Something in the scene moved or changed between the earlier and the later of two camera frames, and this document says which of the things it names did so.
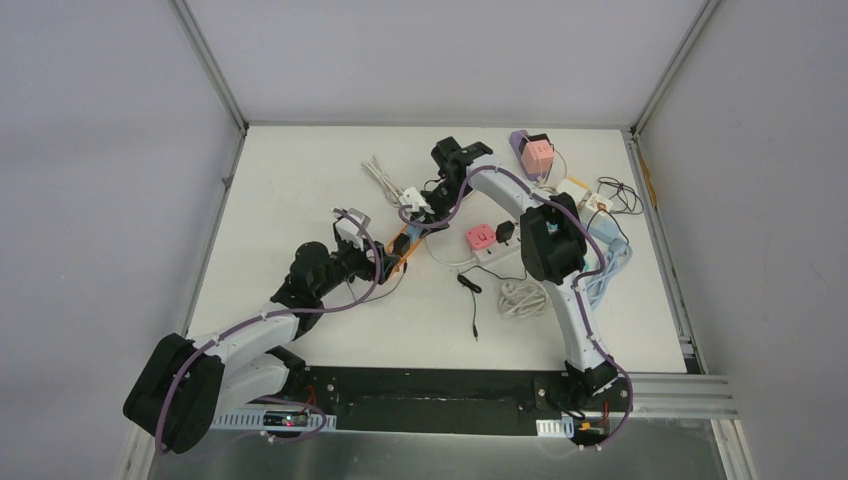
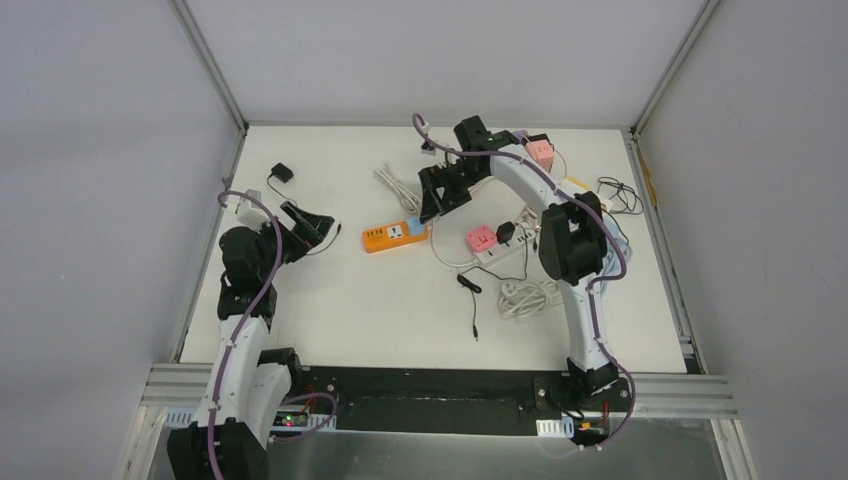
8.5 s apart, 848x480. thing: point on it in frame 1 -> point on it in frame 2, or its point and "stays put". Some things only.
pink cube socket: (537, 156) stays put
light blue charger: (414, 231) stays put
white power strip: (493, 250) stays put
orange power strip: (412, 246) -> (381, 238)
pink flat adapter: (480, 236) stays put
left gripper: (379, 263) -> (291, 234)
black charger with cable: (399, 246) -> (284, 174)
